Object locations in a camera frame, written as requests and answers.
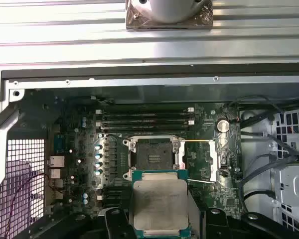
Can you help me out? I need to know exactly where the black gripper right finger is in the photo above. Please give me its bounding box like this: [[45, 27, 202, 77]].
[[204, 208, 299, 239]]

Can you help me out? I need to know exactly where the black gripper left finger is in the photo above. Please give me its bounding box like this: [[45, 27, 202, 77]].
[[12, 208, 138, 239]]

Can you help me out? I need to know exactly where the silver-topped green CPU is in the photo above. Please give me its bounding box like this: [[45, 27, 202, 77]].
[[131, 170, 192, 239]]

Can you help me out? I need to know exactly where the metal socket cover frame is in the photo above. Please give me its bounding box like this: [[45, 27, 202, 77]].
[[179, 139, 219, 184]]

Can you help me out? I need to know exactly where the black RAM slot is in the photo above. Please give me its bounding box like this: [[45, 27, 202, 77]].
[[103, 186, 127, 194], [101, 112, 190, 119], [96, 119, 195, 125], [97, 193, 127, 201], [96, 106, 195, 113], [101, 125, 190, 132]]

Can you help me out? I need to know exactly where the CPU socket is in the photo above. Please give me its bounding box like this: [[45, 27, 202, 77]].
[[123, 135, 187, 181]]

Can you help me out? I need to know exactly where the silver port block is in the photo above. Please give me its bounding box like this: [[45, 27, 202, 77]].
[[47, 155, 65, 167], [49, 168, 63, 180]]

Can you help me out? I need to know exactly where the silver metal drive cage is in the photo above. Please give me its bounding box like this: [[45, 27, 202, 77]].
[[271, 106, 299, 226]]

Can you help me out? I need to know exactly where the silver coin battery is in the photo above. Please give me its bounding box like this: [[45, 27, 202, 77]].
[[216, 119, 231, 133]]

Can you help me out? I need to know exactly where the green motherboard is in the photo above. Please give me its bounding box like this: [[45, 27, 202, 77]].
[[18, 89, 245, 220]]

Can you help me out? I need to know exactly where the open black PC case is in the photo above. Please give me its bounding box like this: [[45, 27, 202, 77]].
[[0, 62, 299, 239]]

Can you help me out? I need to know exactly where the thick grey cable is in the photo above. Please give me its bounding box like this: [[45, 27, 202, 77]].
[[240, 130, 299, 162]]

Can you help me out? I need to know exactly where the thin black cable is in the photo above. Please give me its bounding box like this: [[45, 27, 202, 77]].
[[223, 94, 287, 125]]

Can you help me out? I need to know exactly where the brown square base plate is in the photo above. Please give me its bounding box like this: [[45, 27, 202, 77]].
[[126, 0, 214, 31]]

